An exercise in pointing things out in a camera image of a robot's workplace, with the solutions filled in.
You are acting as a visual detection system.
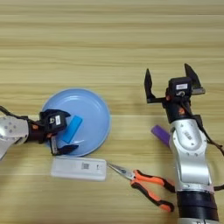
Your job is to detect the orange black needle-nose pliers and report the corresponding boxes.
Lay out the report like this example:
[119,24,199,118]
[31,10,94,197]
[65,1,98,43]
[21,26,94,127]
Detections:
[106,161,176,214]

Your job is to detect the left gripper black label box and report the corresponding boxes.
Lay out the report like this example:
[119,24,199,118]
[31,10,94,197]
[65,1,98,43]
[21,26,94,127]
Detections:
[45,114,67,134]

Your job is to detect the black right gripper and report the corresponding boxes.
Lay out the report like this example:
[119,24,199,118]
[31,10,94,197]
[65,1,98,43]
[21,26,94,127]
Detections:
[143,63,206,125]

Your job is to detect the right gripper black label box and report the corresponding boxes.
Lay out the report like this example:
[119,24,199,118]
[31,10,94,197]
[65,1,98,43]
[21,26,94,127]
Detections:
[168,76,193,99]

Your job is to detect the white rectangular remote device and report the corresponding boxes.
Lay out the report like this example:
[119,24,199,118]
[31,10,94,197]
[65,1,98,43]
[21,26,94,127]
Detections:
[50,156,108,182]

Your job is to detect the blue rectangular block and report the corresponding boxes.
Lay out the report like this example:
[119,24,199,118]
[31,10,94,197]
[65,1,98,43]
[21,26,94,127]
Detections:
[61,115,84,144]

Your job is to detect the purple rectangular block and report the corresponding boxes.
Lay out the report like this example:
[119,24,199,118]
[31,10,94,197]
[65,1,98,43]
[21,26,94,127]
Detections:
[150,124,172,148]

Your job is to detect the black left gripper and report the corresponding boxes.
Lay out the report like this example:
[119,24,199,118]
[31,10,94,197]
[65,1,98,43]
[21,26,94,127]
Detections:
[29,108,80,157]

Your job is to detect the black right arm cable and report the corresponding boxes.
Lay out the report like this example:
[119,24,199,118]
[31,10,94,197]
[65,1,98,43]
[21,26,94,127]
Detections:
[192,115,224,192]

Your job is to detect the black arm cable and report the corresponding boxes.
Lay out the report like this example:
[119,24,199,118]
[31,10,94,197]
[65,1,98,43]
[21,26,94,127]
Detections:
[0,105,39,123]
[192,115,224,192]

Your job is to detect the light blue round plate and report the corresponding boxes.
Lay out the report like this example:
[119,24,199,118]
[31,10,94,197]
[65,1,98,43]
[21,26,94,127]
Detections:
[41,87,112,158]

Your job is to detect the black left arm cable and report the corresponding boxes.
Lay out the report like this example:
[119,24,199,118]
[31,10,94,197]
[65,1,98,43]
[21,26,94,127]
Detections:
[0,105,39,123]

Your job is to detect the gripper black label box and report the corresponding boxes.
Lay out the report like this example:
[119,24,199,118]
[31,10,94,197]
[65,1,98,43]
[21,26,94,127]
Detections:
[168,76,193,99]
[45,114,67,134]

